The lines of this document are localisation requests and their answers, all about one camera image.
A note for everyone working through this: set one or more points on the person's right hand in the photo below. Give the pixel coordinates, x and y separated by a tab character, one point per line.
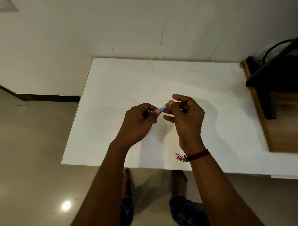
189	125

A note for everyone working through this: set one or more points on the person's left hand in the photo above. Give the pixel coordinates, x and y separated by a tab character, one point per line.
133	125

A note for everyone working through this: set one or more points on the person's right thumb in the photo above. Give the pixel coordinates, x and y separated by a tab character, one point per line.
175	106

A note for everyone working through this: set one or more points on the person's right middle finger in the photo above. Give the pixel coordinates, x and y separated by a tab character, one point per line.
168	111

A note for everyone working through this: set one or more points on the person's left thumb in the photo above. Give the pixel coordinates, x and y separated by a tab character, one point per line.
154	115

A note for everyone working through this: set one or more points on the small light blue plastic tool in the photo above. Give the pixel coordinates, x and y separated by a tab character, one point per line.
163	108

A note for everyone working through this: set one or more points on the person's right forearm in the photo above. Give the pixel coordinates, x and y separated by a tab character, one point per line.
221	193

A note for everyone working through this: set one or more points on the person's left forearm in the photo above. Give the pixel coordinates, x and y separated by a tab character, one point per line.
102	191

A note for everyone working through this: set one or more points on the person's left foot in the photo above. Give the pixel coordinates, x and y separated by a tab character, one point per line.
126	181

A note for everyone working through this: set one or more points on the person's foot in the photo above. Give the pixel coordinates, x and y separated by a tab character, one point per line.
179	184
126	181

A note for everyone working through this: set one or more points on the person's right foot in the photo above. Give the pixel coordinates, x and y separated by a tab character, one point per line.
179	184

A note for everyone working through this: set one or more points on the person's left jeans leg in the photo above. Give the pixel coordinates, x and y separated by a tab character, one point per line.
127	211

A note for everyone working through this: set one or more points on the person's jeans leg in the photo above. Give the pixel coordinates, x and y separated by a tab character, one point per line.
127	211
187	213

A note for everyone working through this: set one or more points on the person's right jeans leg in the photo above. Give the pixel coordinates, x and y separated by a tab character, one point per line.
187	213

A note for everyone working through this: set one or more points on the black monitor stand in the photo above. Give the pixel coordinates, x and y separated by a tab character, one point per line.
274	76

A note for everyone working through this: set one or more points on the wooden desk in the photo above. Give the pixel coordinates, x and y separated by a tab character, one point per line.
284	130

